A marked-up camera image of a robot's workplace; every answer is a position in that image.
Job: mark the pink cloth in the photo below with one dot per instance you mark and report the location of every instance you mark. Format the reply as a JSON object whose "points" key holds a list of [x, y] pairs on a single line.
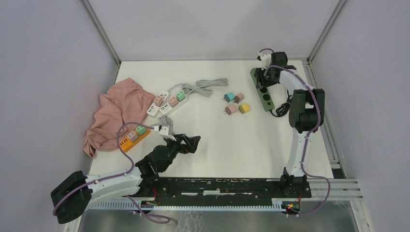
{"points": [[126, 101]]}

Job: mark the yellow charger plug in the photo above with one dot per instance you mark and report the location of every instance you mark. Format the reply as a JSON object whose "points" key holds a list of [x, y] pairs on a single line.
{"points": [[244, 108]]}

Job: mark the green plug on white strip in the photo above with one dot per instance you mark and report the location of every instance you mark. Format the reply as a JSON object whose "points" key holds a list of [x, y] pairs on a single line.
{"points": [[180, 96]]}

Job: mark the orange power strip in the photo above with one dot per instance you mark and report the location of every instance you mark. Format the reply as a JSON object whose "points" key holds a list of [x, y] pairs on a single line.
{"points": [[126, 145]]}

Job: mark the green power strip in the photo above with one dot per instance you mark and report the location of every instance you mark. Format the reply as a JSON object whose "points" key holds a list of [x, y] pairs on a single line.
{"points": [[262, 92]]}

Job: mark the pink plug on right strip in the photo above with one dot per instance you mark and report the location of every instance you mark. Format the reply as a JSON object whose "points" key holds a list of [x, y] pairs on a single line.
{"points": [[173, 101]]}

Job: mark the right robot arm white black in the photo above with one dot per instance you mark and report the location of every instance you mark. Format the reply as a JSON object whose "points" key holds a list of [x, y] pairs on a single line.
{"points": [[306, 108]]}

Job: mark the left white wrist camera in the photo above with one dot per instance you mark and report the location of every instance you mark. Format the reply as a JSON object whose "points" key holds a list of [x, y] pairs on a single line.
{"points": [[165, 131]]}

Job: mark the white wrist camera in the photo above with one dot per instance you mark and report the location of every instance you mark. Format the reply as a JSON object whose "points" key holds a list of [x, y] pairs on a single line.
{"points": [[265, 57], [165, 131]]}

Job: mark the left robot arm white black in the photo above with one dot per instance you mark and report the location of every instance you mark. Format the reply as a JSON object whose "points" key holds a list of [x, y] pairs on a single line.
{"points": [[112, 182]]}

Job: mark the black mounting base plate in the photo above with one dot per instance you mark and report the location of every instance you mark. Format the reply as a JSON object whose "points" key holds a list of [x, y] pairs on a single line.
{"points": [[172, 191]]}

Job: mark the pink charger plug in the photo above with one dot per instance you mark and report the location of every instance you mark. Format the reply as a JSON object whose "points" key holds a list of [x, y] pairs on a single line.
{"points": [[230, 109]]}

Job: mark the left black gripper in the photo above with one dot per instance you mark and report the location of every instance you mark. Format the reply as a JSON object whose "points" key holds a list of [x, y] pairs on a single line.
{"points": [[183, 148]]}

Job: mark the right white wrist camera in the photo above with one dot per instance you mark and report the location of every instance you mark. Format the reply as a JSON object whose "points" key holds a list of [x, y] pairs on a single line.
{"points": [[265, 57]]}

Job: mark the pink charger plug end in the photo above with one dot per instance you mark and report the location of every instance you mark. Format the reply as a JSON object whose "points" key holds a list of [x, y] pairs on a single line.
{"points": [[238, 98]]}

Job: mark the teal usb charger plug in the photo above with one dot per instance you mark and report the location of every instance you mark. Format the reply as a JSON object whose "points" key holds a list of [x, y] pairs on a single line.
{"points": [[229, 97]]}

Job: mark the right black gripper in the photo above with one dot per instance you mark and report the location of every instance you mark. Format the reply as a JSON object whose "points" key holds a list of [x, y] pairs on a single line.
{"points": [[260, 73]]}

